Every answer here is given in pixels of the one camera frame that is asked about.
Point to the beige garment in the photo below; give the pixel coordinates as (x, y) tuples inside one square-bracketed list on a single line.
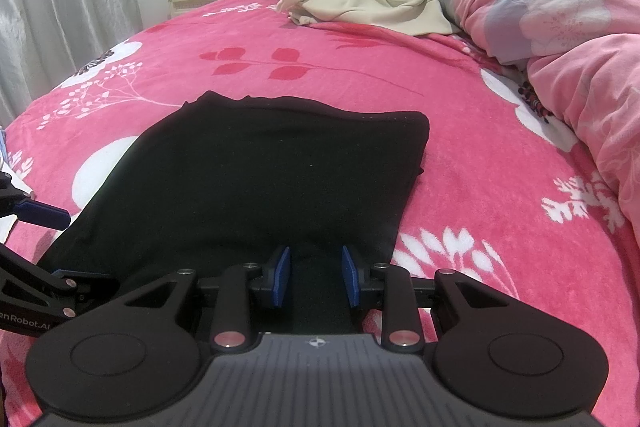
[(370, 7)]

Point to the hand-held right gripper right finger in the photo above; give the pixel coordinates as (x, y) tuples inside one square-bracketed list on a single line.
[(350, 277)]

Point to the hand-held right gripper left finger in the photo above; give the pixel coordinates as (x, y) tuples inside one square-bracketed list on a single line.
[(283, 277)]

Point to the white cloth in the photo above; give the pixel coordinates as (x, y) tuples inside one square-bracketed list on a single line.
[(15, 162)]

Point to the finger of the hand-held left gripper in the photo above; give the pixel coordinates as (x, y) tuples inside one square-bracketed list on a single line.
[(30, 269), (45, 214)]

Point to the grey curtain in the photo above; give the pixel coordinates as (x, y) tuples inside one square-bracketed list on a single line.
[(65, 7)]

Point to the pink grey floral quilt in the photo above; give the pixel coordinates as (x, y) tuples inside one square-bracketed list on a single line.
[(550, 7)]

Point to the black printed sweatshirt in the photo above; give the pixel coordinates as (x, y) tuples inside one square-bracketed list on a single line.
[(225, 187)]

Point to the pink floral blanket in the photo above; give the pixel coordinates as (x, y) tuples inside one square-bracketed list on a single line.
[(350, 72)]

